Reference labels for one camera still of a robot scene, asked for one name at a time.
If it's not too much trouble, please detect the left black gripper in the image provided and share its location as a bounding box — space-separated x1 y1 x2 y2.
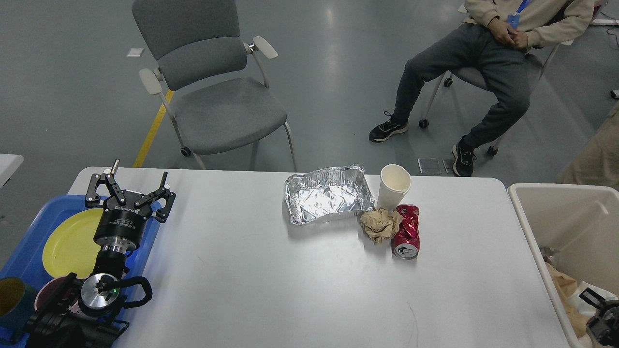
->
85 159 177 252

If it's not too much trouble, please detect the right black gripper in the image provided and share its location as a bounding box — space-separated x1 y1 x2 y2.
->
579 287 619 348

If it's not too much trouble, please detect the brown paper bag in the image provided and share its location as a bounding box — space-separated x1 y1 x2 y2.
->
545 262 589 339

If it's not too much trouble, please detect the yellow plate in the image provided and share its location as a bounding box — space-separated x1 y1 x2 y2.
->
42 208 103 279

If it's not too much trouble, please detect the pink mug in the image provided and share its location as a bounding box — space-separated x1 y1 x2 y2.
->
34 276 80 314

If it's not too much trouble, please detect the dark teal mug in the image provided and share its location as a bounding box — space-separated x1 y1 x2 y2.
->
0 277 38 346

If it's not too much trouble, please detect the aluminium foil tray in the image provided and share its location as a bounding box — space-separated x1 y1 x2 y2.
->
285 164 375 226

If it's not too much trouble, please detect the brown paper ball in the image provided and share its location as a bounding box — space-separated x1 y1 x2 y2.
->
360 208 404 245

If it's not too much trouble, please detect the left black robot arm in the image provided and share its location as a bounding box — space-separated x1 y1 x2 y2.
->
24 160 176 348

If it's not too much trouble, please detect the beige plastic bin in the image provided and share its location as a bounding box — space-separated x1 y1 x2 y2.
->
508 184 619 348

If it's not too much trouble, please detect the blue plastic tray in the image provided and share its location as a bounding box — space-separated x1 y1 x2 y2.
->
1 195 163 290

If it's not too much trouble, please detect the white side table corner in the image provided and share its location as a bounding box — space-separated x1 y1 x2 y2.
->
0 153 24 188

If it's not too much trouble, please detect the tan cloth at right edge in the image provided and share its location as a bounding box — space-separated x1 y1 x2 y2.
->
555 103 619 189

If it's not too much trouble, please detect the grey office chair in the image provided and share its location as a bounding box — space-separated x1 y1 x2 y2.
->
131 0 298 169

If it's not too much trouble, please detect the crushed red soda can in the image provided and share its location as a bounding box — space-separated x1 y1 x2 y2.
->
391 204 420 260

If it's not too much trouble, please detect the white chair under person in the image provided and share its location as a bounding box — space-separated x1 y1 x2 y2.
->
419 5 576 156

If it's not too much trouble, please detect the seated person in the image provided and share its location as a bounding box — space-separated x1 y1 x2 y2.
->
369 0 595 177

